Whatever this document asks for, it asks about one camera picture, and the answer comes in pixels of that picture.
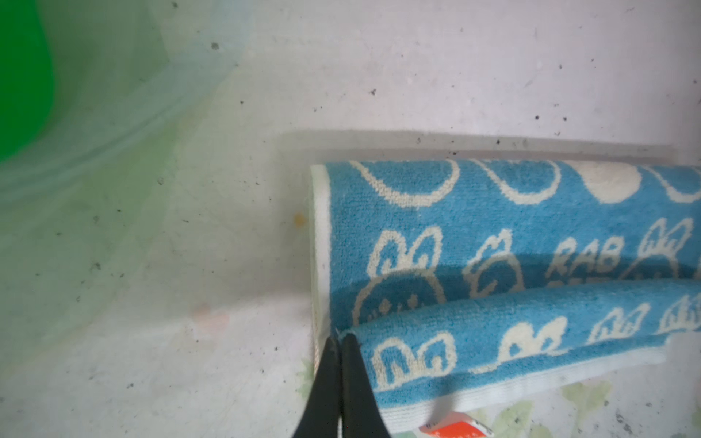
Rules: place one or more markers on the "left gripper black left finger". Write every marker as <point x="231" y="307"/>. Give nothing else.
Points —
<point x="320" y="418"/>

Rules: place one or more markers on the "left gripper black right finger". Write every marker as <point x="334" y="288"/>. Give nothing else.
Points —
<point x="360" y="415"/>

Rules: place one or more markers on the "blue bunny pattern towel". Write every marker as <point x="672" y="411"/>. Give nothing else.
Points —
<point x="462" y="283"/>

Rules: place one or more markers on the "green plastic basket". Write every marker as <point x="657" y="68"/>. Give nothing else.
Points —
<point x="27" y="76"/>

